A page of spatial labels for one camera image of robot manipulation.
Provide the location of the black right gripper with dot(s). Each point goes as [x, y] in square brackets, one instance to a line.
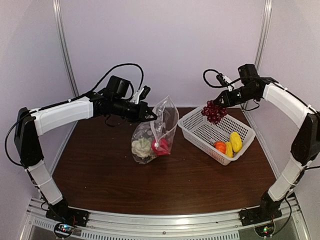
[228, 101]

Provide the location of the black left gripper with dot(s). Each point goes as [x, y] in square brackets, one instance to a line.
[139, 116]

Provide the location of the dark red toy grapes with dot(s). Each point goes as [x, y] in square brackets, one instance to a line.
[213, 113]

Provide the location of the clear zip top bag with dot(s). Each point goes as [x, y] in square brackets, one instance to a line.
[164, 127]

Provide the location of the white toy cauliflower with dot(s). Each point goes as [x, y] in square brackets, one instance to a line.
[141, 150]

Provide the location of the red toy bell pepper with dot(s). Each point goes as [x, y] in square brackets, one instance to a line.
[161, 147]

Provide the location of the yellow toy pepper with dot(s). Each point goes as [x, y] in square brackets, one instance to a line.
[236, 142]

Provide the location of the orange toy pumpkin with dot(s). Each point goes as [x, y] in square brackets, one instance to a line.
[220, 146]

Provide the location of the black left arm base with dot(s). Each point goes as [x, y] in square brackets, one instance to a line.
[61, 212]

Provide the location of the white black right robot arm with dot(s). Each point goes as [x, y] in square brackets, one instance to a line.
[305, 146]

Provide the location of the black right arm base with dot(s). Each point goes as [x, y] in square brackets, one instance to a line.
[266, 211]

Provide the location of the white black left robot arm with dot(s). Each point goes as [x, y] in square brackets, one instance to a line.
[31, 124]

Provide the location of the white perforated plastic basket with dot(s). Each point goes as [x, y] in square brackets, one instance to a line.
[203, 134]

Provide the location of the yellow toy banana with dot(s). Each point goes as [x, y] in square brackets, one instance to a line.
[229, 149]

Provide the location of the right round circuit board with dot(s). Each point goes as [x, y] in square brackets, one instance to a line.
[264, 230]

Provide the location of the round circuit board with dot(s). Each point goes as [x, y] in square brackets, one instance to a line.
[63, 230]
[264, 230]

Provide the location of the left round circuit board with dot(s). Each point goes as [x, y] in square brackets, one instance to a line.
[63, 230]

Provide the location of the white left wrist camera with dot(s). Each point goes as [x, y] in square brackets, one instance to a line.
[140, 95]

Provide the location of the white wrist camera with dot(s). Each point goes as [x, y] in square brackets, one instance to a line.
[140, 95]
[225, 81]

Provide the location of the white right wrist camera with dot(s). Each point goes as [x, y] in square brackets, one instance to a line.
[225, 81]

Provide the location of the right aluminium frame post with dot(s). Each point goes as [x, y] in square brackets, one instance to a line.
[264, 32]

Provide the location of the aluminium frame post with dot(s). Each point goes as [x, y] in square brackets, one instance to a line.
[264, 32]
[57, 11]

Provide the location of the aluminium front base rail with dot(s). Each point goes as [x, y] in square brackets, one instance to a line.
[221, 225]

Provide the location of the left aluminium frame post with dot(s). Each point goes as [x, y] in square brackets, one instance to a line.
[57, 11]

